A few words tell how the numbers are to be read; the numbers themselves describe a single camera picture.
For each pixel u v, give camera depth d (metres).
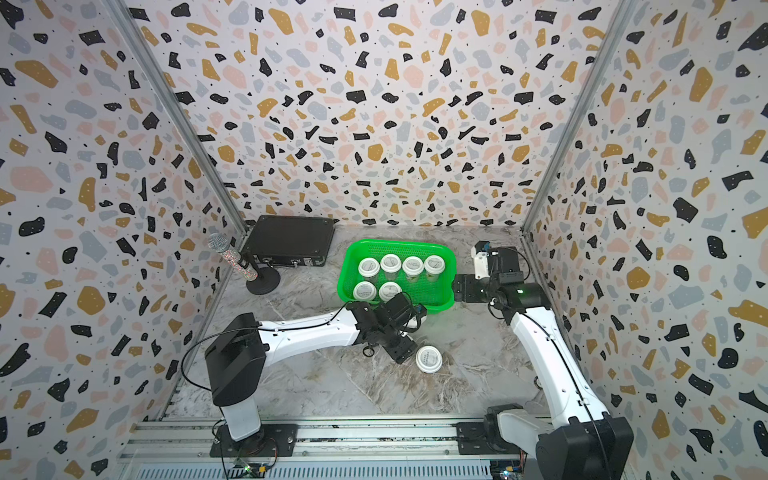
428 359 0.81
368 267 1.00
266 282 1.03
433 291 1.03
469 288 0.69
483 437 0.73
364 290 0.95
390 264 1.01
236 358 0.45
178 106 0.86
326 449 0.73
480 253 0.70
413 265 1.01
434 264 1.01
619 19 0.72
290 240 1.15
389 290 0.95
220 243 0.79
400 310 0.66
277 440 0.73
